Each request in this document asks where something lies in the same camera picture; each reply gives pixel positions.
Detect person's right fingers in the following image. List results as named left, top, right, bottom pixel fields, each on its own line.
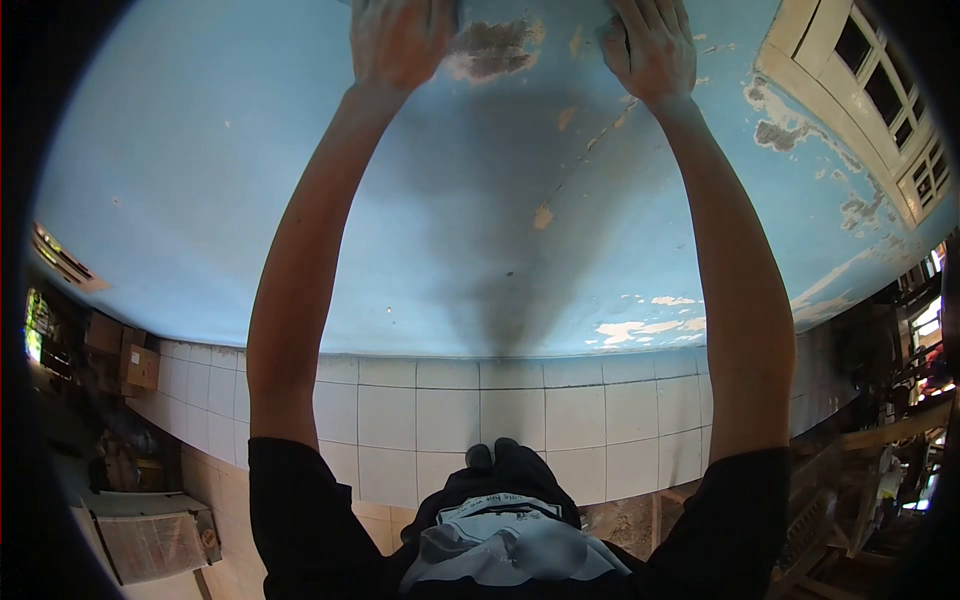
left=616, top=0, right=693, bottom=35

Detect cream wooden window frame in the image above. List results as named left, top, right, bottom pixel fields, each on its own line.
left=753, top=0, right=958, bottom=231

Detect person's right hand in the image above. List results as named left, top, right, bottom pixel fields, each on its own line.
left=599, top=0, right=699, bottom=105

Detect brown cardboard box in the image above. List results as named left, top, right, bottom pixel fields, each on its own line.
left=120, top=343, right=162, bottom=396

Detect white box-shaped appliance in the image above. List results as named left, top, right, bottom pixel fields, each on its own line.
left=80, top=491, right=224, bottom=588

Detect wooden furniture clutter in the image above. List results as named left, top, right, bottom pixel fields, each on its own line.
left=772, top=247, right=958, bottom=600

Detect person's body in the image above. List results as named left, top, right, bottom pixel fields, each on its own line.
left=246, top=330, right=798, bottom=600

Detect person's legs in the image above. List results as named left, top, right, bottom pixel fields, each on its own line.
left=401, top=437, right=583, bottom=545

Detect person's right thumb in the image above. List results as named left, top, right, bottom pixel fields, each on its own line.
left=599, top=16, right=633, bottom=82

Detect wall vent opening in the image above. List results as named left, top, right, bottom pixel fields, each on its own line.
left=30, top=222, right=113, bottom=294

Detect person's left hand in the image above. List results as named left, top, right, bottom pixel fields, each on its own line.
left=349, top=0, right=460, bottom=96

